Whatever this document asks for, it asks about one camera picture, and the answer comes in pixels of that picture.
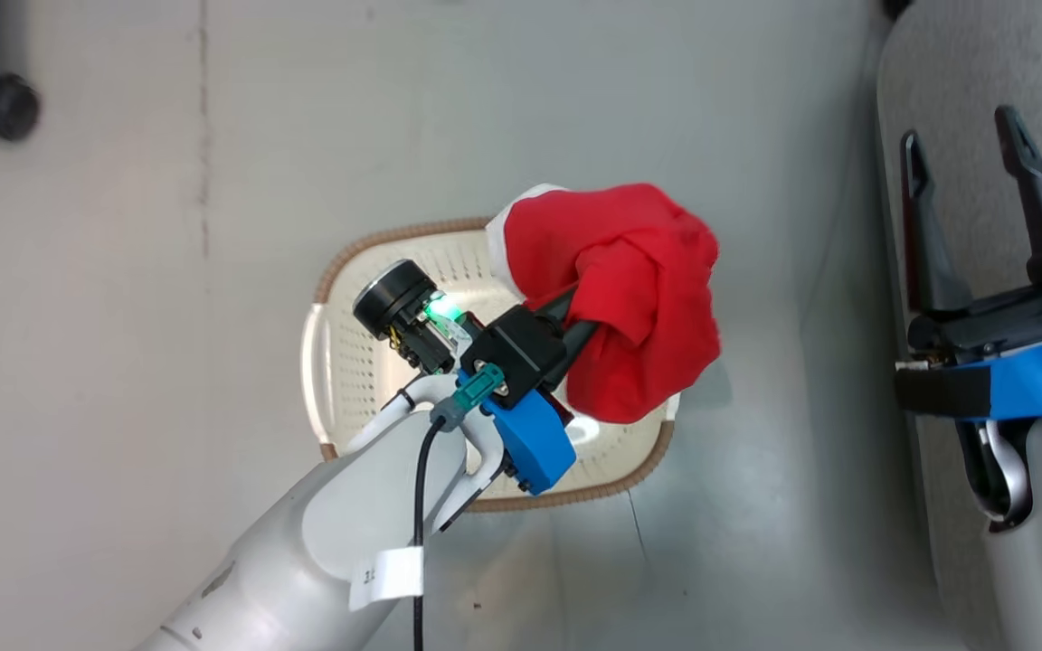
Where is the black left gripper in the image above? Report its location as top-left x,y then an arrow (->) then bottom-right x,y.
352,259 -> 600,392

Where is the red and white jersey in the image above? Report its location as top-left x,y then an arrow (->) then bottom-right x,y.
488,183 -> 723,426

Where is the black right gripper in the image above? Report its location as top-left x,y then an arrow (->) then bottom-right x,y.
899,104 -> 1042,367

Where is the black cable with teal plug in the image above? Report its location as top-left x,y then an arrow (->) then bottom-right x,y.
411,364 -> 506,651

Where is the white paper cable tag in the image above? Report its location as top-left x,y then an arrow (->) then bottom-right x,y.
349,546 -> 425,612

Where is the grey fabric sofa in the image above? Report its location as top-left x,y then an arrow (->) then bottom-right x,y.
876,0 -> 1042,651

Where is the white laundry basket brown rim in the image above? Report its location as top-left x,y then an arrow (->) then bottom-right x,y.
301,217 -> 677,514

